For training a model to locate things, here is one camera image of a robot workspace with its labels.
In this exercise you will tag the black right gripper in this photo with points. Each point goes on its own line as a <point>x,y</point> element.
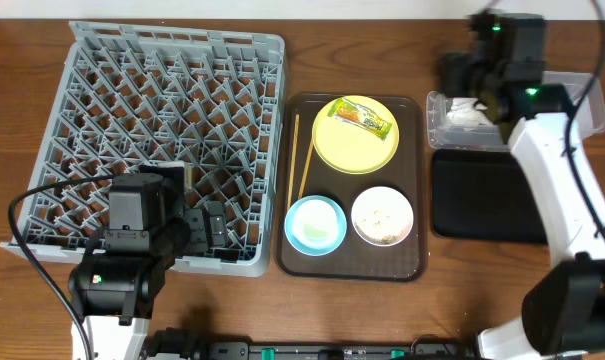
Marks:
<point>450,67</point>

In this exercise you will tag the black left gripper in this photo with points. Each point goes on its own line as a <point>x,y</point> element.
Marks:
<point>198,230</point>

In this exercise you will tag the white tissue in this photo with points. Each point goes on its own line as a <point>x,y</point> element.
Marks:
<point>467,112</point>

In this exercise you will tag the light blue bowl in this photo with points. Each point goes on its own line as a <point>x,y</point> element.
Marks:
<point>319,211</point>

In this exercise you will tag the green snack wrapper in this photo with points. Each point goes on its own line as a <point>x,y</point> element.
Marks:
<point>359,115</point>

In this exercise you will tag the white pink bowl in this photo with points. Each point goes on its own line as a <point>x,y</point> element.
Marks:
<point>382,197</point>

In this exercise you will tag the pile of rice scraps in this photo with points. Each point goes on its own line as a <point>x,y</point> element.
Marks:
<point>380,225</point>

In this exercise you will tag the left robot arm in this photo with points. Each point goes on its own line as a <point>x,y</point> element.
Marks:
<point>124,266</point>

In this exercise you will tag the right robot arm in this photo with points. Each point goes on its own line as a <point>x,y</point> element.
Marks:
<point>564,314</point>

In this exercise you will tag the clear plastic waste bin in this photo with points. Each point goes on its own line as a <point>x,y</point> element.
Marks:
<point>442,134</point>

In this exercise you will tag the right wooden chopstick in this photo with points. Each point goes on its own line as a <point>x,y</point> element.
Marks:
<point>306,169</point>

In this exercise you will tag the wooden chopstick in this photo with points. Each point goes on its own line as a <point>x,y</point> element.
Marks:
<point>306,169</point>
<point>293,161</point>

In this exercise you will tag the green food scrap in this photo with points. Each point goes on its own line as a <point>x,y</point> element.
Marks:
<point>314,234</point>

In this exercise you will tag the black rectangular tray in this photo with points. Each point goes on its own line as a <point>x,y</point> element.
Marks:
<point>485,196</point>

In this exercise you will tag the dark brown serving tray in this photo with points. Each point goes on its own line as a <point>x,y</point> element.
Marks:
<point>355,258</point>

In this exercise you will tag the left wooden chopstick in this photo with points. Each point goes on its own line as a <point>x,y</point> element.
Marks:
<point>293,161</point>

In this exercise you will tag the yellow round plate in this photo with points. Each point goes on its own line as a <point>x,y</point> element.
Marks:
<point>350,149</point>

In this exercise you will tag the grey plastic dish rack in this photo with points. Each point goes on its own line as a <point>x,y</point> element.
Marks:
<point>134,95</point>

